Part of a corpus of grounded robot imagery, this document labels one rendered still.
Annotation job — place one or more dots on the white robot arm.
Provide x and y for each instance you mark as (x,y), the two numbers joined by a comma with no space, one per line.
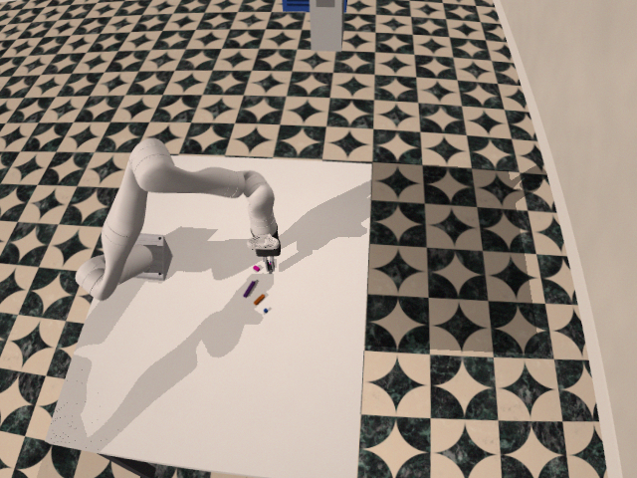
(155,171)

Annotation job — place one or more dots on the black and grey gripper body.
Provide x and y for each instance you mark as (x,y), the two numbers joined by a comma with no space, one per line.
(265,240)

